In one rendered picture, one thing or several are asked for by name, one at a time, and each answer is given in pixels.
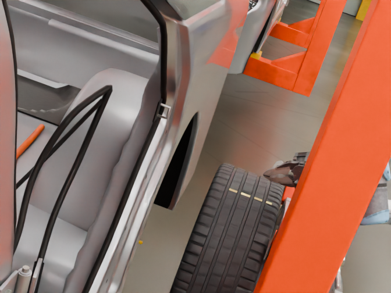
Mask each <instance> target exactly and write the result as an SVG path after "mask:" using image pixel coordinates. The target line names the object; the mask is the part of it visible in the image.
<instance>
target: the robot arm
mask: <svg viewBox="0 0 391 293"><path fill-rule="evenodd" d="M299 153H300V154H299ZM309 154H310V152H296V153H295V156H294V157H293V160H289V161H287V162H285V163H283V162H282V161H281V160H280V161H277V162H276V163H275V164H274V166H273V167H272V168H270V169H268V170H266V171H265V172H264V173H263V175H264V177H265V178H267V179H269V180H271V181H273V182H276V183H279V184H280V185H285V186H287V187H294V188H295V189H296V186H297V183H298V181H299V179H300V176H301V174H302V171H303V168H304V166H305V163H306V161H307V159H308V156H309ZM290 170H291V172H292V173H293V174H288V173H289V171H290ZM389 180H390V168H389V163H388V164H387V166H386V169H385V171H384V172H383V175H382V177H381V180H380V182H379V184H378V186H377V188H376V190H375V192H374V195H373V197H372V199H371V201H370V203H369V205H368V207H367V210H366V212H365V214H364V217H363V218H362V221H361V223H360V226H366V225H373V224H391V200H388V189H387V182H386V181H389Z"/></svg>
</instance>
